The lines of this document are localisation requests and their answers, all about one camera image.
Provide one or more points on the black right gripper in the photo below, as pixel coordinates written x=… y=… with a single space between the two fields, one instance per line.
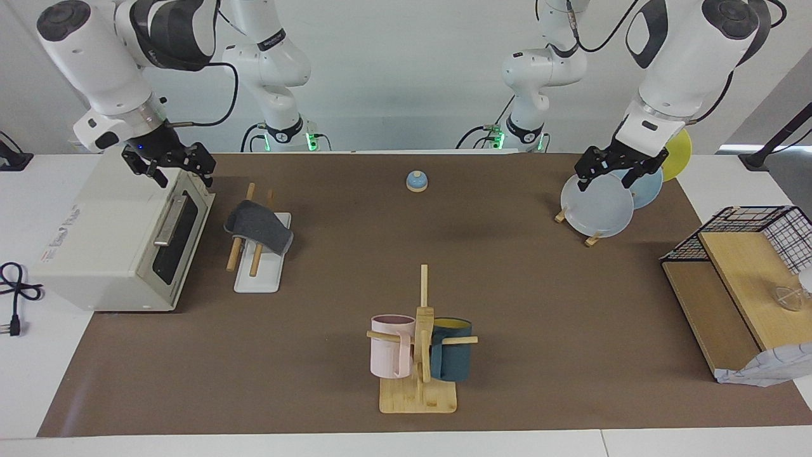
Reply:
x=157 y=149

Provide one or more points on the brown table mat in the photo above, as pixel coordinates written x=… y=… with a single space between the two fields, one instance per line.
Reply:
x=507 y=285

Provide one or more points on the dark teal mug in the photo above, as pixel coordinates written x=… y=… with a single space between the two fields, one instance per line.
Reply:
x=451 y=358

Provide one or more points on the blue bell with wooden knob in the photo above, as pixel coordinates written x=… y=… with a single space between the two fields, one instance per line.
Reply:
x=417 y=183

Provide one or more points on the white rack with wooden rods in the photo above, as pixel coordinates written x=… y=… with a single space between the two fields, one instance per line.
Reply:
x=260 y=276

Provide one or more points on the wooden plate rack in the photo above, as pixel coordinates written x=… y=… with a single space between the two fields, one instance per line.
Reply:
x=593 y=240

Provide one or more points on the pink mug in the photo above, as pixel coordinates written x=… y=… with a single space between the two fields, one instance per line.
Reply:
x=388 y=355

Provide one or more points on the light blue plate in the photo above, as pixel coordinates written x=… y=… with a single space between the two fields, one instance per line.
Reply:
x=647 y=190

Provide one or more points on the grey plate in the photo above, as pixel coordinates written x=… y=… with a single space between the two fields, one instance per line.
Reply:
x=599 y=209

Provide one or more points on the clear glass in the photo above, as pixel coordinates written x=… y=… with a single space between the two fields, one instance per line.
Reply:
x=790 y=295

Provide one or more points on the black stand clamp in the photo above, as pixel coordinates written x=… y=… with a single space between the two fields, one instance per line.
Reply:
x=13 y=158
x=771 y=146

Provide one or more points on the purple and grey towel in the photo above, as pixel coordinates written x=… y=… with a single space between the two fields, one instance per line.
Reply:
x=263 y=228

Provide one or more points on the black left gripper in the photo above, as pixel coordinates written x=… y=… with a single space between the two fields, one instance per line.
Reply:
x=627 y=155

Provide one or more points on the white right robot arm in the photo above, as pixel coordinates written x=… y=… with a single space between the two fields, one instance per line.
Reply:
x=101 y=63

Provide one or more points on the wooden mug tree stand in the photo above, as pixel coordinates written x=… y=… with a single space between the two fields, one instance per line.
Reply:
x=419 y=397

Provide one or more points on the beige toaster oven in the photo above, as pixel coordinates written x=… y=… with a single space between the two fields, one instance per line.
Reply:
x=108 y=241

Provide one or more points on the yellow plate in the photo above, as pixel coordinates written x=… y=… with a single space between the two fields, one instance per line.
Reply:
x=679 y=155

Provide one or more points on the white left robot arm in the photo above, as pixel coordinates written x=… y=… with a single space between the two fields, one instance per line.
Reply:
x=679 y=63

